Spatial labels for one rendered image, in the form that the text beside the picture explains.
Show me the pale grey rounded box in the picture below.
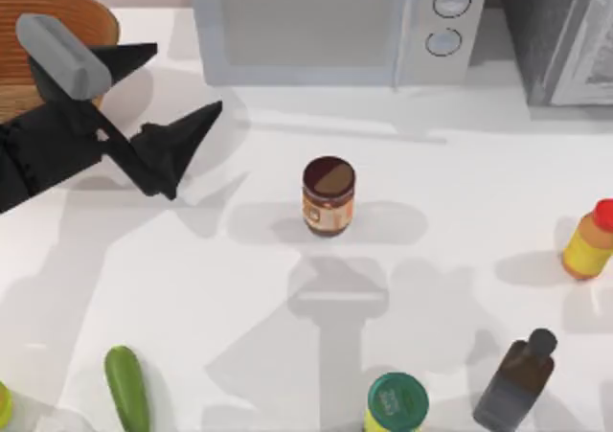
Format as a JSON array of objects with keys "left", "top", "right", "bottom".
[{"left": 15, "top": 13, "right": 112, "bottom": 102}]

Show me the ribbed wooden basket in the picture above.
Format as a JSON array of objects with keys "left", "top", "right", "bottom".
[{"left": 0, "top": 0, "right": 121, "bottom": 125}]

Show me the brown jar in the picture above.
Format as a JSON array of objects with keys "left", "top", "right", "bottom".
[{"left": 301, "top": 155, "right": 358, "bottom": 239}]

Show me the microwave oven door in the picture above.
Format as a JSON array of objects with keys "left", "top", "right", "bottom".
[{"left": 190, "top": 0, "right": 419, "bottom": 87}]

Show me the pale microwave oven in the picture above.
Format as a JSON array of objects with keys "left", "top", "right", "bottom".
[{"left": 188, "top": 0, "right": 490, "bottom": 91}]

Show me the green cucumber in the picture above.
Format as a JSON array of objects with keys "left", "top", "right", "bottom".
[{"left": 103, "top": 345, "right": 151, "bottom": 432}]

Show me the yellow green round object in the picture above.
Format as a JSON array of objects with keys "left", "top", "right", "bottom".
[{"left": 0, "top": 381, "right": 14, "bottom": 427}]

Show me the microwave knob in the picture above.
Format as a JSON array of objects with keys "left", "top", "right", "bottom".
[
  {"left": 424, "top": 26, "right": 464, "bottom": 59},
  {"left": 432, "top": 0, "right": 473, "bottom": 19}
]

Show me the yellow can with green lid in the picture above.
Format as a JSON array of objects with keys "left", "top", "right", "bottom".
[{"left": 362, "top": 372, "right": 430, "bottom": 432}]

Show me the dark brown bottle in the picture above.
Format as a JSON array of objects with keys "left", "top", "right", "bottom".
[{"left": 472, "top": 327, "right": 559, "bottom": 432}]

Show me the yellow bottle with red cap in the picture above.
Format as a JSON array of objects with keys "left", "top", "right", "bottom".
[{"left": 560, "top": 197, "right": 613, "bottom": 281}]

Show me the microwave door handle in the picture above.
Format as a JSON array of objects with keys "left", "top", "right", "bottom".
[{"left": 392, "top": 0, "right": 416, "bottom": 92}]

